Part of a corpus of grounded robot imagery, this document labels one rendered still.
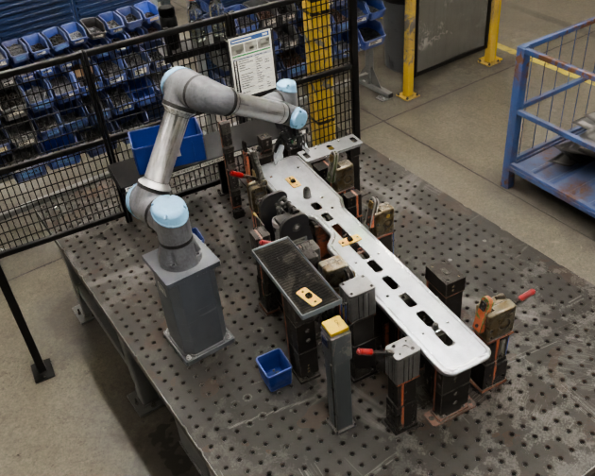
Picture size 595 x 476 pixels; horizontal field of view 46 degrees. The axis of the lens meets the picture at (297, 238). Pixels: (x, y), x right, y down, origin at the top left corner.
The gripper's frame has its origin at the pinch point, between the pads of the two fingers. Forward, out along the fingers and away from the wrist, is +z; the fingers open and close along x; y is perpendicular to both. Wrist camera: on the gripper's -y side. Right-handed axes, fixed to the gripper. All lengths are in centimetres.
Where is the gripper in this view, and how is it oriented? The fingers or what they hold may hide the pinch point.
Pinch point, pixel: (291, 159)
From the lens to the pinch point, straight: 289.7
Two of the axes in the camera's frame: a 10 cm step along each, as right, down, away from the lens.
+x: 8.9, -3.4, 3.2
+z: 0.7, 7.8, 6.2
